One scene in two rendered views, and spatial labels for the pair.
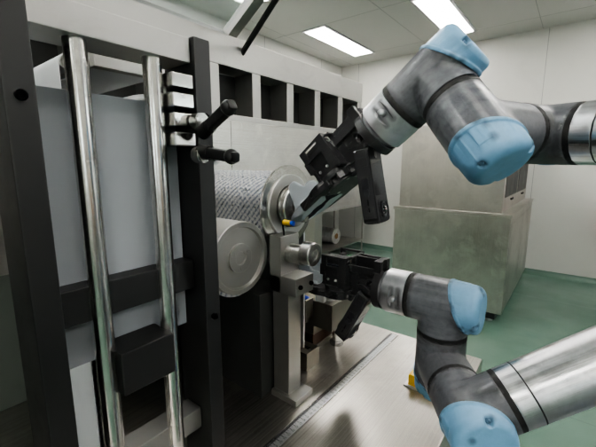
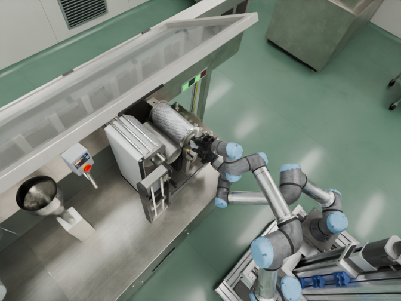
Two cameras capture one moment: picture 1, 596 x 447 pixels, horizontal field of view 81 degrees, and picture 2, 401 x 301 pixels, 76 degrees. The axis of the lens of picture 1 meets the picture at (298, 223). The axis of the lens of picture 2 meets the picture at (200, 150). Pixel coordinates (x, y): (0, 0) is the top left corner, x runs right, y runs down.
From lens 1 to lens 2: 117 cm
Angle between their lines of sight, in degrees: 50
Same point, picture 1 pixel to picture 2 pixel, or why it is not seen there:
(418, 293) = (221, 170)
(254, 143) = not seen: hidden behind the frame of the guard
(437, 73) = (226, 158)
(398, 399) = (215, 177)
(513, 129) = (234, 178)
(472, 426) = (218, 203)
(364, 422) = (203, 183)
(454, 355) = (225, 183)
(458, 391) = (219, 195)
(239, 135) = not seen: hidden behind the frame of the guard
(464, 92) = (230, 166)
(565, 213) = not seen: outside the picture
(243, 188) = (175, 132)
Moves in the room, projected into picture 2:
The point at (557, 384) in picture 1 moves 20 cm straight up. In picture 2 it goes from (236, 200) to (245, 188)
